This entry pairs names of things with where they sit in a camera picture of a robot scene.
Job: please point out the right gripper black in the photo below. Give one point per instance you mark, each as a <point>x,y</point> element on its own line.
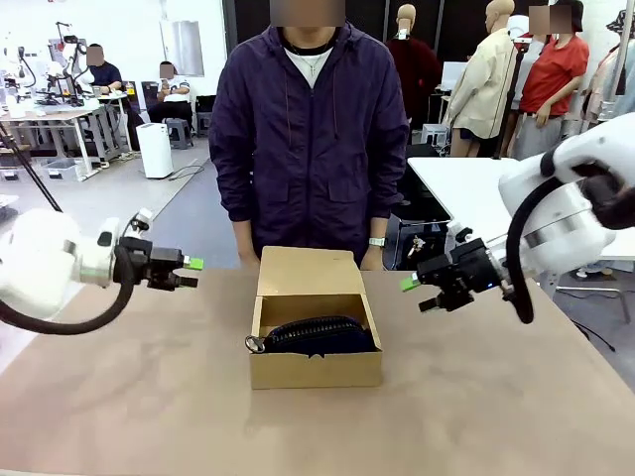
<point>466,273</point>

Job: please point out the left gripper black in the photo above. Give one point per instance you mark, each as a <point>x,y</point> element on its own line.
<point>159,268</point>

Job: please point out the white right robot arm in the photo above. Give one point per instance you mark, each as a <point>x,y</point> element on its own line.
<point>560,208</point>

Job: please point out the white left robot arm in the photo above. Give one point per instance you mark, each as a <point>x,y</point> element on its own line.
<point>39,258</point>

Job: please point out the robot arm on workbench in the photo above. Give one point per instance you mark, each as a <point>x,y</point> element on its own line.
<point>69,64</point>

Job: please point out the brown cardboard box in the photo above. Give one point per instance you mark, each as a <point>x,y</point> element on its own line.
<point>317,372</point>

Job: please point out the person's left hand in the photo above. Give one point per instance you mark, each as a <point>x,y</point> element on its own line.
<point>374,258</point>

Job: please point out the person's right hand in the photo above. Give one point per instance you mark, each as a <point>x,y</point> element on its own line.
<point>246,248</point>

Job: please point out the hanging key bunch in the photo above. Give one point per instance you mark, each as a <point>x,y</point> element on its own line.
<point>417,247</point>

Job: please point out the white wristwatch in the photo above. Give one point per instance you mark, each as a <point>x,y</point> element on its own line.
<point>377,242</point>

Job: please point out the white side table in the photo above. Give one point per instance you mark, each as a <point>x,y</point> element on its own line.
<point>461,183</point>

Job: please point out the white air purifier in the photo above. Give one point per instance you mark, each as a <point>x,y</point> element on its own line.
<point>155,151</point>

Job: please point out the grey plastic stool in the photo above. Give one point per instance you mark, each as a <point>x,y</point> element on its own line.
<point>179,134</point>

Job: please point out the grey plastic bin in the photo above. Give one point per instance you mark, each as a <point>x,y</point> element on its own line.
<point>62,169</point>

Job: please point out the person in purple jacket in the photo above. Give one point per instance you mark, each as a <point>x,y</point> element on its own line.
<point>307,149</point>

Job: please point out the black tripod leg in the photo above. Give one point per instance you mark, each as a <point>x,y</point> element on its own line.
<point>32,173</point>

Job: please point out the white workbench desk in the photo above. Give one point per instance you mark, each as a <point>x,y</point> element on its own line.
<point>54,116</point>

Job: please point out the mannequin with beige jacket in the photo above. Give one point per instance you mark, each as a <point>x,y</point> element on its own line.
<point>483,89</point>

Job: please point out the seated person in black shirt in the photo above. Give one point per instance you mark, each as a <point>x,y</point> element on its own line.
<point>106,74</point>

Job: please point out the white computer monitor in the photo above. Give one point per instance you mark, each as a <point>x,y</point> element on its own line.
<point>454,74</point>

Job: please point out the mannequin with dark red garment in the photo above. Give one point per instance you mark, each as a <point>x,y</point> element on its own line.
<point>414,64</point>

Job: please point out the person in red shirt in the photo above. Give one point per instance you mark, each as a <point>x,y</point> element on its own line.
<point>550,84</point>

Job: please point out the mannequin with hat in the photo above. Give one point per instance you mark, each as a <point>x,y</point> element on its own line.
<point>612,69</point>

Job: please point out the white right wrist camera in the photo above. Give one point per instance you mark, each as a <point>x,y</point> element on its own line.
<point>459,232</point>

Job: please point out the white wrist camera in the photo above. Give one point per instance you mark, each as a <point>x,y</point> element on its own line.
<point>144,218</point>
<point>459,232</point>

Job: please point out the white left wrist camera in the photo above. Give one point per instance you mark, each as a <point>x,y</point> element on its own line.
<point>144,218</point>

